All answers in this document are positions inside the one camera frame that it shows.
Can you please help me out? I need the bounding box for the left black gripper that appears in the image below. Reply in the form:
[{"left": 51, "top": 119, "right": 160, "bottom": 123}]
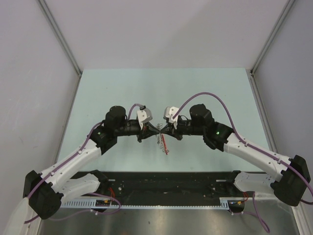
[{"left": 115, "top": 121, "right": 159, "bottom": 142}]

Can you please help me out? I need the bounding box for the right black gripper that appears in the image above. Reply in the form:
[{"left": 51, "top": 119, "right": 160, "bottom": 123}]
[{"left": 160, "top": 117, "right": 205, "bottom": 141}]

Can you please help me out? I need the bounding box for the red handled keyring holder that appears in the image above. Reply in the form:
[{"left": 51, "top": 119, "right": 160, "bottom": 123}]
[{"left": 157, "top": 133, "right": 169, "bottom": 156}]

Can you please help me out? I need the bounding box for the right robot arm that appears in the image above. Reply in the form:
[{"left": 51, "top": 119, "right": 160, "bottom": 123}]
[{"left": 161, "top": 104, "right": 311, "bottom": 207}]

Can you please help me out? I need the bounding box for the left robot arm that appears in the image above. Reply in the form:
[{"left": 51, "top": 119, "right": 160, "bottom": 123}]
[{"left": 23, "top": 104, "right": 160, "bottom": 219}]

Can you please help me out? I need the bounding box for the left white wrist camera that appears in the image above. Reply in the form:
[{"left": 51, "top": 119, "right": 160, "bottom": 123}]
[{"left": 136, "top": 108, "right": 153, "bottom": 129}]

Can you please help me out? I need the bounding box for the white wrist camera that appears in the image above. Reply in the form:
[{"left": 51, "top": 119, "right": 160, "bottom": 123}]
[
  {"left": 163, "top": 107, "right": 179, "bottom": 124},
  {"left": 136, "top": 108, "right": 153, "bottom": 129}
]

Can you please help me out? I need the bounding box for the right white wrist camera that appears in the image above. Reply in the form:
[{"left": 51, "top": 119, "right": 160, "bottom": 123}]
[{"left": 163, "top": 107, "right": 179, "bottom": 124}]

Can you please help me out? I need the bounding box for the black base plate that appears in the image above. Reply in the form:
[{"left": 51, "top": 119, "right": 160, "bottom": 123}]
[{"left": 96, "top": 171, "right": 252, "bottom": 207}]

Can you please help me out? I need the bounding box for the slotted cable duct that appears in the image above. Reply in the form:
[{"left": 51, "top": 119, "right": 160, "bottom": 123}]
[{"left": 61, "top": 198, "right": 248, "bottom": 210}]

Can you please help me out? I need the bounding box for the right aluminium frame post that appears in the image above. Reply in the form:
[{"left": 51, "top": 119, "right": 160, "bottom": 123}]
[{"left": 250, "top": 0, "right": 296, "bottom": 74}]

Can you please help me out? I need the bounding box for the aluminium frame post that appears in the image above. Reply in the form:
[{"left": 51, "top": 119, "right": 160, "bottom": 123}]
[
  {"left": 250, "top": 0, "right": 296, "bottom": 74},
  {"left": 36, "top": 0, "right": 82, "bottom": 77}
]

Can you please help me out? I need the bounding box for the left aluminium frame post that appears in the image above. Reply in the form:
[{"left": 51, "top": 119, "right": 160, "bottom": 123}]
[{"left": 36, "top": 0, "right": 82, "bottom": 77}]

